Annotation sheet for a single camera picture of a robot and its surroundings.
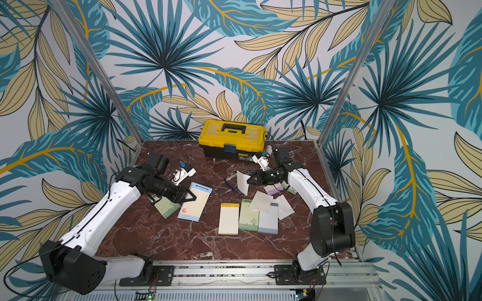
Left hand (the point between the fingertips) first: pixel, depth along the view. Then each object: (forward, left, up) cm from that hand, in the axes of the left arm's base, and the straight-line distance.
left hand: (191, 200), depth 72 cm
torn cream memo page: (+9, -29, -19) cm, 36 cm away
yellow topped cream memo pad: (+1, -14, -20) cm, 24 cm away
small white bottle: (+40, -35, -15) cm, 55 cm away
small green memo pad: (+5, +16, -19) cm, 25 cm away
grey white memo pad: (0, -32, -21) cm, 38 cm away
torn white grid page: (+7, -41, -20) cm, 46 cm away
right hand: (+12, -23, -4) cm, 26 cm away
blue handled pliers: (+15, -16, -19) cm, 29 cm away
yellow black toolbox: (+34, -14, -1) cm, 37 cm away
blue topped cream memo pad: (-3, 0, -2) cm, 4 cm away
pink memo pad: (+16, -34, -19) cm, 42 cm away
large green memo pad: (+1, -23, -20) cm, 30 cm away
